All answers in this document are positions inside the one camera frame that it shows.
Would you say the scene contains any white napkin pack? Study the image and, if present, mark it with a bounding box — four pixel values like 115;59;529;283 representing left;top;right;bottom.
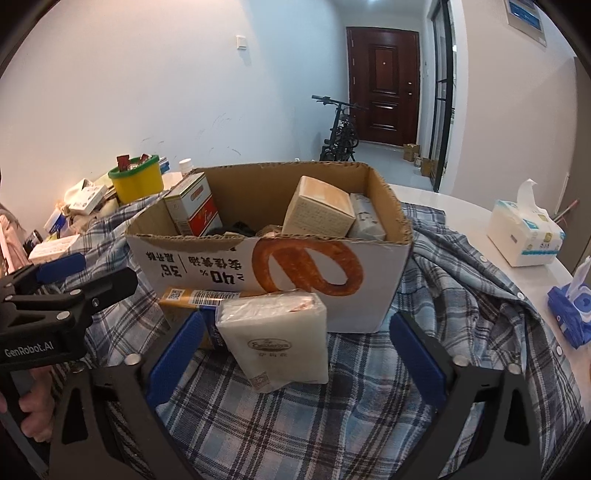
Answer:
216;290;329;393

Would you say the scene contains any white soft tissue pack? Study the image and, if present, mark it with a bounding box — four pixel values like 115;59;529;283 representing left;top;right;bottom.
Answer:
486;179;566;267

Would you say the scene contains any red and white carton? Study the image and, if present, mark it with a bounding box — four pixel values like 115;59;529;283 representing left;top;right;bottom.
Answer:
164;172;225;237

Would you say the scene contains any white box with blue label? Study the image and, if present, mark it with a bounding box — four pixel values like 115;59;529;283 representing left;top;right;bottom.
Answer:
65;179;108;214

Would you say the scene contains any black bicycle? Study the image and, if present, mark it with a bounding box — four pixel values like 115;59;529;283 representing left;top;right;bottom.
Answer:
311;95;370;162

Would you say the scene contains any person's left hand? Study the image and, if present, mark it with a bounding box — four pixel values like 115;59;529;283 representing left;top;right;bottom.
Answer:
0;364;56;444

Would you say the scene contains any grey wall panel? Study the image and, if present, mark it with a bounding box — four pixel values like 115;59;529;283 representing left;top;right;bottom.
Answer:
505;0;548;47

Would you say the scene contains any black plush toy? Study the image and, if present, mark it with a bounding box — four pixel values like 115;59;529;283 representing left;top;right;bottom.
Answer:
217;222;264;238

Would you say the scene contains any white jar with blue label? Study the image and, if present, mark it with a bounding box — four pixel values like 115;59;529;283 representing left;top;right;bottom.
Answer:
44;208;70;234

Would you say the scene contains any black framed glass door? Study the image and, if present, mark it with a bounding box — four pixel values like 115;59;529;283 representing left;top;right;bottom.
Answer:
425;0;458;192

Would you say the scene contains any yellow and blue carton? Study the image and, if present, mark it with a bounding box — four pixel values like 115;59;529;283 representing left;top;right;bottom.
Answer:
158;287;241;352

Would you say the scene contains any tablet in pink case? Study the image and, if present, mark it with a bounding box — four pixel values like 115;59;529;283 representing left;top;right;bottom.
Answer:
0;200;28;273

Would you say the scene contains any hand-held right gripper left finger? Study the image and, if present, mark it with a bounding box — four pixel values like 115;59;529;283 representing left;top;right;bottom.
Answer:
48;311;218;480

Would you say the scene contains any printed cardboard box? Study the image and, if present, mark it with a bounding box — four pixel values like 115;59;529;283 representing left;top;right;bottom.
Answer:
126;161;414;334

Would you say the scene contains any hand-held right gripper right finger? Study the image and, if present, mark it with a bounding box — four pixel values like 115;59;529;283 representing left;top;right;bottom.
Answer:
389;313;543;480

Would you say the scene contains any yellow container with green rim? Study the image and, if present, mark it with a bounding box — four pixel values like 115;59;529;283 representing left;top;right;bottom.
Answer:
108;154;164;206

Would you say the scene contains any red-tipped stick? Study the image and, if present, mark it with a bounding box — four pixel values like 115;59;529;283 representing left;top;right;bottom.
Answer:
551;198;580;222

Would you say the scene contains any blue wet wipes pack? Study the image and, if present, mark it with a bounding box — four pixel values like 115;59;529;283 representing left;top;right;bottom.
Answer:
547;256;591;349

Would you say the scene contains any beige square box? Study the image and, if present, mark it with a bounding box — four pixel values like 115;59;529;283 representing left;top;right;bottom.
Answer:
281;175;356;238

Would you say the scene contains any beige refrigerator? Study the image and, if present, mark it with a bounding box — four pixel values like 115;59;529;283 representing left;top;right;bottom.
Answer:
561;58;591;268

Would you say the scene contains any brown entrance door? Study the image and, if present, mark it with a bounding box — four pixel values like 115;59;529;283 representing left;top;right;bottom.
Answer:
345;26;421;147

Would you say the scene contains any blue plaid shirt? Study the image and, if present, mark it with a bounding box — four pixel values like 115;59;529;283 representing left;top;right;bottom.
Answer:
34;191;585;480

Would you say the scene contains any long white medicine box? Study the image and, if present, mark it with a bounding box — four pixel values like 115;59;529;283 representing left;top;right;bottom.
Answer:
28;234;81;264

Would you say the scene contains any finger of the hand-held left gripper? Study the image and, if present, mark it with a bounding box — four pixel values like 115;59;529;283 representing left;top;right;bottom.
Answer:
9;268;139;333
0;256;86;301

